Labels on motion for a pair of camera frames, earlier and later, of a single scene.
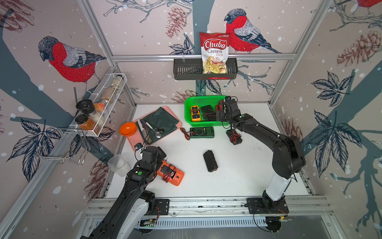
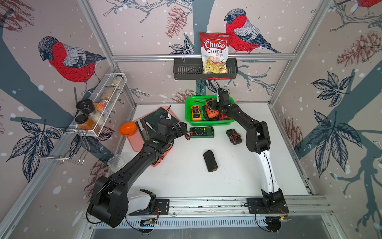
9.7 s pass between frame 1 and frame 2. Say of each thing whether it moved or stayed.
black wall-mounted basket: stayed
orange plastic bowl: stayed
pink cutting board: stayed
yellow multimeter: stayed
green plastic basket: stayed
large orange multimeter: moved
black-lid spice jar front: stayed
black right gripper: moved
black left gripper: moved
